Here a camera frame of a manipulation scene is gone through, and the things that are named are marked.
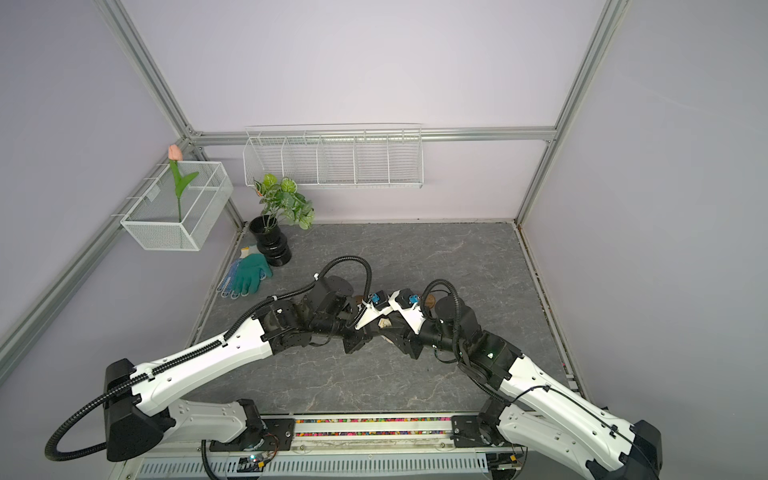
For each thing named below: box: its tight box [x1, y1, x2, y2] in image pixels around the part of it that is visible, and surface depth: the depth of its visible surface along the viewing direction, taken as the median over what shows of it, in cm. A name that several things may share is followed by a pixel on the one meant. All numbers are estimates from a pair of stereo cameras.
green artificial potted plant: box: [253, 173, 315, 230], surface depth 89 cm
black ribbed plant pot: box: [249, 215, 293, 267], surface depth 102 cm
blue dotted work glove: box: [216, 258, 242, 298], surface depth 104 cm
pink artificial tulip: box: [168, 144, 199, 223], surface depth 85 cm
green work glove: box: [232, 253, 273, 296], surface depth 107 cm
